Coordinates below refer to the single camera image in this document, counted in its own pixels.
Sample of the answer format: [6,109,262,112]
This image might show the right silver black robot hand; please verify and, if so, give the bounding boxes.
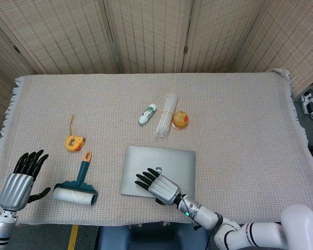
[135,168,183,206]

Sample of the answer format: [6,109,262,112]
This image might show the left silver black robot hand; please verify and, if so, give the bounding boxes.
[0,149,52,211]

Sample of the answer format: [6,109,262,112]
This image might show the silver laptop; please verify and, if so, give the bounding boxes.
[119,145,196,200]

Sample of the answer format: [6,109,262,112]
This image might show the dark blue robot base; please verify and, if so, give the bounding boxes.
[98,222,209,250]

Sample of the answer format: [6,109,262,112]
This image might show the teal lint roller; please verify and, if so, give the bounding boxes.
[52,151,99,206]

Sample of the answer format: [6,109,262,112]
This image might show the clear plastic tube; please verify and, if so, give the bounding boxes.
[156,93,179,139]

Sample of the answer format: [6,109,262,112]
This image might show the orange jelly cup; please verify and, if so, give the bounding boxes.
[171,110,190,130]

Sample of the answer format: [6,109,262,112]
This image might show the yellow tape measure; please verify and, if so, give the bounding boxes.
[65,114,87,152]

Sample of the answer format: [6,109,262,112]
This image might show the white green glue bottle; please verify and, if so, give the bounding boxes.
[138,103,158,126]

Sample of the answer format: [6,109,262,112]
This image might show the beige woven tablecloth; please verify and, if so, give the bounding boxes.
[0,68,311,227]

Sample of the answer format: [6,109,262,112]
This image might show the woven folding screen panel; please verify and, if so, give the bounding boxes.
[0,0,122,76]
[0,12,39,144]
[232,0,313,99]
[103,0,195,74]
[181,0,268,73]

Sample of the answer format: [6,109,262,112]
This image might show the white power strip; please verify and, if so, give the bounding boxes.
[299,90,313,115]

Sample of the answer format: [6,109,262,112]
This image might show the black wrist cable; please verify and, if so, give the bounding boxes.
[181,194,202,231]

